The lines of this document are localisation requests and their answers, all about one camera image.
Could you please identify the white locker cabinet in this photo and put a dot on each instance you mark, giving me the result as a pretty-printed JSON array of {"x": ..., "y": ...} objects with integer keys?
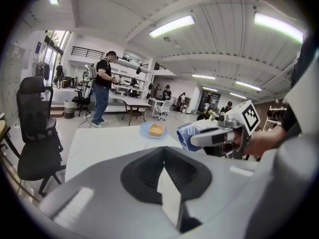
[{"x": 12, "y": 83}]

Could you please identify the blue grey tape roll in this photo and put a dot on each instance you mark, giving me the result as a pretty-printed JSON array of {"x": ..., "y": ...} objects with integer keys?
[{"x": 184, "y": 133}]

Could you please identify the black standing fan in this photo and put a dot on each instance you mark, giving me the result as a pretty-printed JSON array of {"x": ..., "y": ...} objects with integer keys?
[{"x": 37, "y": 67}]

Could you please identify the black mesh office chair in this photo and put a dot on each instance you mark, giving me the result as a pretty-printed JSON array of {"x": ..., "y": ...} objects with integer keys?
[{"x": 32, "y": 123}]

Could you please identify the person's right hand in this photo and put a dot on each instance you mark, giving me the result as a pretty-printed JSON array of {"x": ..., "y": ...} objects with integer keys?
[{"x": 235, "y": 139}]

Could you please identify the light blue plate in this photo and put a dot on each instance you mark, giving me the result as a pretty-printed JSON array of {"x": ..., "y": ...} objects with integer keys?
[{"x": 144, "y": 133}]

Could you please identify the white office chair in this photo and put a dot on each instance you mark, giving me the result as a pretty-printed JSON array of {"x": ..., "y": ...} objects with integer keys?
[{"x": 163, "y": 107}]

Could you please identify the woven basket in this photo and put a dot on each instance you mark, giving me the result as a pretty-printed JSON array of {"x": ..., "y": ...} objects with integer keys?
[{"x": 70, "y": 109}]

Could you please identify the black mezzanine railing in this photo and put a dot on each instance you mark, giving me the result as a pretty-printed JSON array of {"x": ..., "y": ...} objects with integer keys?
[{"x": 87, "y": 52}]

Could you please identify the black framed window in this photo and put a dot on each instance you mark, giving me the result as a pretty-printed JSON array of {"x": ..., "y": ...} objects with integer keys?
[{"x": 56, "y": 48}]

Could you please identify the brown framed table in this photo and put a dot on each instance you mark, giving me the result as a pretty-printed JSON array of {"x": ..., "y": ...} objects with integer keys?
[{"x": 135, "y": 103}]

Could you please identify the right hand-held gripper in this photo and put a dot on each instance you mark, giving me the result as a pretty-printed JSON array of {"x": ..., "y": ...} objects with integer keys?
[{"x": 249, "y": 118}]

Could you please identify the person's right forearm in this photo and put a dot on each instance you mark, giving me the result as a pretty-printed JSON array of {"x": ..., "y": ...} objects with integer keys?
[{"x": 264, "y": 141}]

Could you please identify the white marble table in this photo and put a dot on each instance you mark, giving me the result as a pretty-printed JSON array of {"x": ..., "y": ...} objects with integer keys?
[{"x": 104, "y": 146}]

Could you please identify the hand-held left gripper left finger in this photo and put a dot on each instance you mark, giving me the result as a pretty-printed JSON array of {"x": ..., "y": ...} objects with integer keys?
[{"x": 99, "y": 195}]

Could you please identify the yellow square bowl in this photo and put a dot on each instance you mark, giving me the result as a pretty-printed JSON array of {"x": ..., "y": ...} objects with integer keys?
[{"x": 155, "y": 129}]

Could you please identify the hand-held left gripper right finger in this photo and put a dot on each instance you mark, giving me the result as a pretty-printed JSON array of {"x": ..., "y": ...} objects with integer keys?
[{"x": 236, "y": 195}]

